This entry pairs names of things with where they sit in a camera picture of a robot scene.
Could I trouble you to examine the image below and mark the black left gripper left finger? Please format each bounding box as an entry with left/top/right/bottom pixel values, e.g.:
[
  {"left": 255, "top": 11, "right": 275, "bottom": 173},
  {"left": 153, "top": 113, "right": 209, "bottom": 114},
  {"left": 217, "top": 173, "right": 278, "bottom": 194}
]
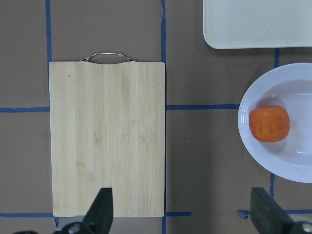
[{"left": 83, "top": 188, "right": 114, "bottom": 234}]

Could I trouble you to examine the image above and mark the bamboo cutting board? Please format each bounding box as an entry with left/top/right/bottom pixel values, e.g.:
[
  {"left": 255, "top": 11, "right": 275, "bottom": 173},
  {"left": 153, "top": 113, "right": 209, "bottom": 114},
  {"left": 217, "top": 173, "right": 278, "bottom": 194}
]
[{"left": 49, "top": 60, "right": 165, "bottom": 217}]

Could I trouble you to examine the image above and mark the white ribbed plate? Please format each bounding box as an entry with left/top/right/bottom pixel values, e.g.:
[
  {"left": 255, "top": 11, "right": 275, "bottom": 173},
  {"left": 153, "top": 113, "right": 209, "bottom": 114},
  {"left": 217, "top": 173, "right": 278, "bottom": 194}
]
[{"left": 238, "top": 63, "right": 312, "bottom": 183}]

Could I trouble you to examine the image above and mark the cream bear tray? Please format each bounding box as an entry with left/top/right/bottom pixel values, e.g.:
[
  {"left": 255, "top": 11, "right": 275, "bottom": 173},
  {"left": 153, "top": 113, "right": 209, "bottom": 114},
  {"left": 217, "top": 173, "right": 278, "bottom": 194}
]
[{"left": 203, "top": 0, "right": 312, "bottom": 49}]

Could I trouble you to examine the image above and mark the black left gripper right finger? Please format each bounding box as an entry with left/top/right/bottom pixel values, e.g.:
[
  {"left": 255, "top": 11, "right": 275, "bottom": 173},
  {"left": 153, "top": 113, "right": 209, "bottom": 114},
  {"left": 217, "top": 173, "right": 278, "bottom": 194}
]
[{"left": 250, "top": 187, "right": 294, "bottom": 234}]

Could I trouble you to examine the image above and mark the orange fruit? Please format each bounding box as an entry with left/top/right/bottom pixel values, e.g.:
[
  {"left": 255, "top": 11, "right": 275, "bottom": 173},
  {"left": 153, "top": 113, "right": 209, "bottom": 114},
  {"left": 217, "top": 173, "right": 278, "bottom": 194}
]
[{"left": 249, "top": 105, "right": 290, "bottom": 143}]

